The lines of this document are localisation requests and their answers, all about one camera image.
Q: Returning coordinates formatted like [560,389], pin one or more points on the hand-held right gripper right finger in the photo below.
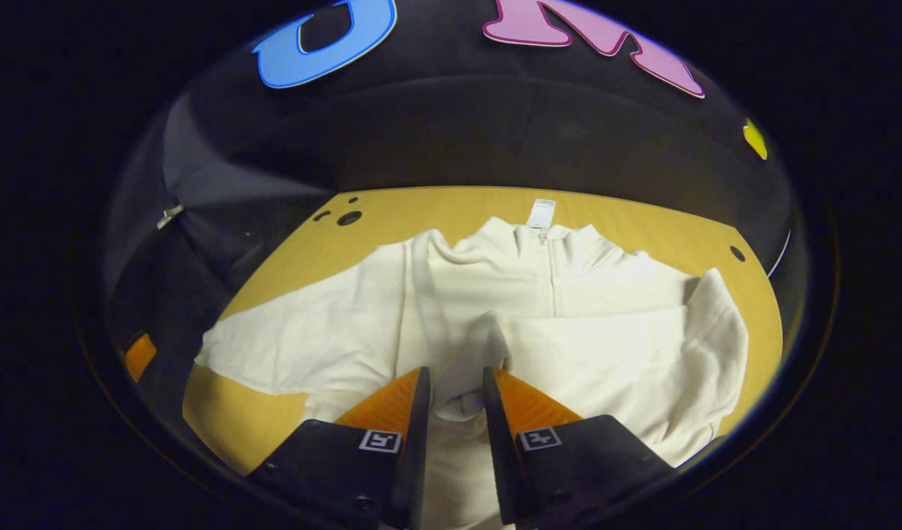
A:
[499,456]

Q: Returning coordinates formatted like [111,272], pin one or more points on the silver clip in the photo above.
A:
[169,216]

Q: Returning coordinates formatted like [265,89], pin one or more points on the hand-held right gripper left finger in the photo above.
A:
[414,471]

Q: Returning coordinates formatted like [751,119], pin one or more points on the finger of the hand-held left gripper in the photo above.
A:
[140,356]

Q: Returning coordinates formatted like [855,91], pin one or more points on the white zip sweatshirt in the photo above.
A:
[605,346]

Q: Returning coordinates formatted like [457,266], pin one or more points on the black backdrop cloth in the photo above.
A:
[458,125]

